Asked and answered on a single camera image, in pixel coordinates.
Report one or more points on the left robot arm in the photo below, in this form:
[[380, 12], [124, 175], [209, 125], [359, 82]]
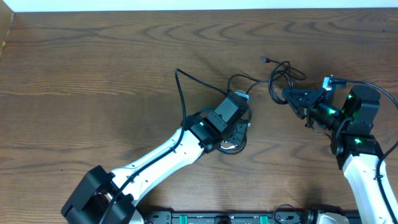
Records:
[[112, 197]]

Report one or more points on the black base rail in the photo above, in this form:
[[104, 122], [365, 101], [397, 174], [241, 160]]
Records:
[[282, 214]]

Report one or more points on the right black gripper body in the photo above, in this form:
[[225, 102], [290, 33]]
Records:
[[319, 101]]

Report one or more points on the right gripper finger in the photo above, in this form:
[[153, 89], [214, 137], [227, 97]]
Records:
[[300, 104], [291, 94]]

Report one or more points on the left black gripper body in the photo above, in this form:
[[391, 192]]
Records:
[[238, 135]]

